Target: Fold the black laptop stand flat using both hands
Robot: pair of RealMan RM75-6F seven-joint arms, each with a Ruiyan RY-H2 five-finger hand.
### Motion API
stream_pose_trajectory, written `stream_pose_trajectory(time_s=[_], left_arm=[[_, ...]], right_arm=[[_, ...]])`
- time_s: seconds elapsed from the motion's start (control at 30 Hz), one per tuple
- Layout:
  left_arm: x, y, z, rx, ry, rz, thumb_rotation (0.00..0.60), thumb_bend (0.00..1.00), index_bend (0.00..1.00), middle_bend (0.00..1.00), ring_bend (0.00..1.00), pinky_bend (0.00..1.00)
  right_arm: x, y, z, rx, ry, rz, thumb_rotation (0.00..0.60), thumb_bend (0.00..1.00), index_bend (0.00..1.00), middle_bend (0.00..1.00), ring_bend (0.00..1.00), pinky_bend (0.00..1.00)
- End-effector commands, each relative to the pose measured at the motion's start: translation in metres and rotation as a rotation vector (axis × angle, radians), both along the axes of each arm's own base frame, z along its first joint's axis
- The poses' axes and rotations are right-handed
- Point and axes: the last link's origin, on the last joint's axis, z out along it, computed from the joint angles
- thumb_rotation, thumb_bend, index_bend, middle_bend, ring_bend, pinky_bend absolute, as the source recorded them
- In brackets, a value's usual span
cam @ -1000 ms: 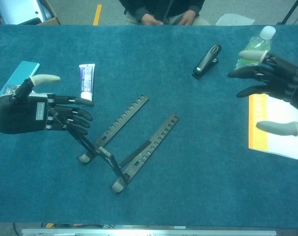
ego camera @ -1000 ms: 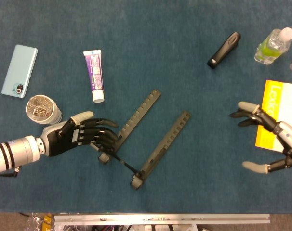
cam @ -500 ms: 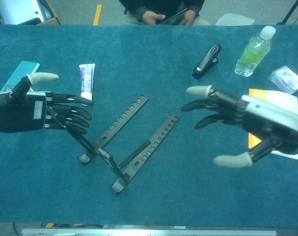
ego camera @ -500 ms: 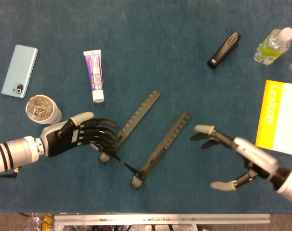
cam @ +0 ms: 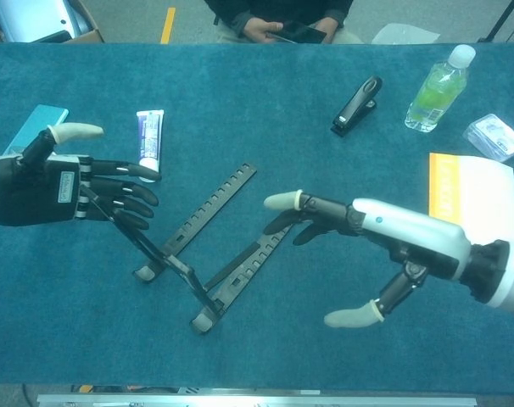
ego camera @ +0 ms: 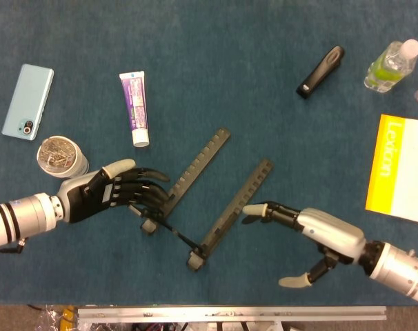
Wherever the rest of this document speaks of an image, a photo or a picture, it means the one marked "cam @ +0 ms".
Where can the black stapler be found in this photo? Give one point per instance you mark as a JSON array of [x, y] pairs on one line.
[[359, 104]]

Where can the black folding laptop stand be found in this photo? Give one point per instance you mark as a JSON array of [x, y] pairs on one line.
[[216, 201]]

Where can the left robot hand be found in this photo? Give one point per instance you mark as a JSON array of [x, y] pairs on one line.
[[28, 191]]

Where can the light blue smartphone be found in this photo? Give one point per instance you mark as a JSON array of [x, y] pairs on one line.
[[40, 123]]

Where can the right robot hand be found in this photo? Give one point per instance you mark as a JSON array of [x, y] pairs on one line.
[[409, 237]]

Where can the cardboard box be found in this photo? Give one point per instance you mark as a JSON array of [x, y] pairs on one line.
[[89, 34]]

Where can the clear plastic card box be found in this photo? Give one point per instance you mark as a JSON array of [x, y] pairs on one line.
[[496, 137]]

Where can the black tripod leg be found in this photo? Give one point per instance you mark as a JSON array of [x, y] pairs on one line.
[[501, 21]]

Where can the black smartphone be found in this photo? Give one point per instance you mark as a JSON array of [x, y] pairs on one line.
[[301, 33]]

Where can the yellow white Lexicon notebook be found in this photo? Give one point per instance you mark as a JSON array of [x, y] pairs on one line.
[[473, 186]]

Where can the clear bottle green liquid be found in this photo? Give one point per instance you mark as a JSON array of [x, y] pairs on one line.
[[435, 93]]

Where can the yellow plastic item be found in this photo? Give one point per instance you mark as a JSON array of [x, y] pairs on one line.
[[85, 388]]

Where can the seated person dark jacket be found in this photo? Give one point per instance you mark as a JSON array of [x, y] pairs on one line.
[[240, 17]]

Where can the blue carpet table cloth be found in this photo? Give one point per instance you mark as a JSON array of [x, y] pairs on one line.
[[282, 63]]

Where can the purple white toothpaste tube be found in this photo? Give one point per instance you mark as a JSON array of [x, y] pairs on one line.
[[150, 135]]

